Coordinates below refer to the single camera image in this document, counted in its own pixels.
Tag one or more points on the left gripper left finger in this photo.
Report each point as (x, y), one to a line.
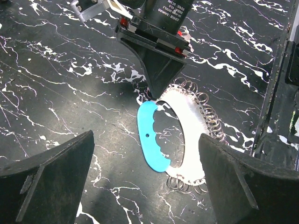
(46, 188)

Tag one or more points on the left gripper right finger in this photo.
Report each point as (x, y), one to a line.
(247, 190)

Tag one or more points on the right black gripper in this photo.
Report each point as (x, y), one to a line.
(152, 37)

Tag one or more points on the red tag key bunch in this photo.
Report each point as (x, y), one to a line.
(184, 33)

